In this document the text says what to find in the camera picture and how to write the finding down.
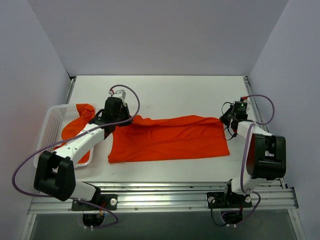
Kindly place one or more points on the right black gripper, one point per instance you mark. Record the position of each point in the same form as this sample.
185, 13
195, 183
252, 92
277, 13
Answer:
225, 119

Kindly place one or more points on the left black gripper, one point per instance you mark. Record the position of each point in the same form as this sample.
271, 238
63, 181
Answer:
124, 119

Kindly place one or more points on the orange t-shirt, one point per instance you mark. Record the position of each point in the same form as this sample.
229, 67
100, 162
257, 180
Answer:
185, 137
86, 112

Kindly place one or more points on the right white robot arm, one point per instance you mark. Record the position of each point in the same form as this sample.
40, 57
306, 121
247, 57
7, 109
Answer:
233, 186

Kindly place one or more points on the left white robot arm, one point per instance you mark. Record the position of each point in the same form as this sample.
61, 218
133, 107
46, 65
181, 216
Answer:
55, 172

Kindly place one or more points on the orange t-shirt in basket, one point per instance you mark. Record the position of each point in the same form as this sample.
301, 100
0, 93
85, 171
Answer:
86, 112

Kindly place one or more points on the white plastic basket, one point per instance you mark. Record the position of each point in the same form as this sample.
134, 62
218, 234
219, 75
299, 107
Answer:
50, 130

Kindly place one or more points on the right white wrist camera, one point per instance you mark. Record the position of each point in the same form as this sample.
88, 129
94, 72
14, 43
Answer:
245, 99

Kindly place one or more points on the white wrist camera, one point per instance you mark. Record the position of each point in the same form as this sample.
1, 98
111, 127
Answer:
121, 94
245, 99

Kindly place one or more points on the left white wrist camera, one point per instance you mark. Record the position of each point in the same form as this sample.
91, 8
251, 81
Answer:
121, 94

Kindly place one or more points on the right aluminium side rail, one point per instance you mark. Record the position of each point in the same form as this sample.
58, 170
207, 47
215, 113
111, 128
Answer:
260, 120

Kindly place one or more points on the aluminium side rail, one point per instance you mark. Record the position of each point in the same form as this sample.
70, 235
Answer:
260, 120
70, 89

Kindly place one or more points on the left aluminium side rail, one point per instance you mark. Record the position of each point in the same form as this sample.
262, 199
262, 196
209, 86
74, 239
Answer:
70, 89

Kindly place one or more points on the aluminium front rail frame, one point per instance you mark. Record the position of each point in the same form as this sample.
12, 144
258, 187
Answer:
189, 197

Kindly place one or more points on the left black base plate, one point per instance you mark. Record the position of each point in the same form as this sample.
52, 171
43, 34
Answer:
107, 201

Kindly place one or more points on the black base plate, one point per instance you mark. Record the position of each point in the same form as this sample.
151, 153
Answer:
107, 201
218, 200

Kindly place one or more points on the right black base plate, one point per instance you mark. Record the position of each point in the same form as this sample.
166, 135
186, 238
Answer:
218, 200

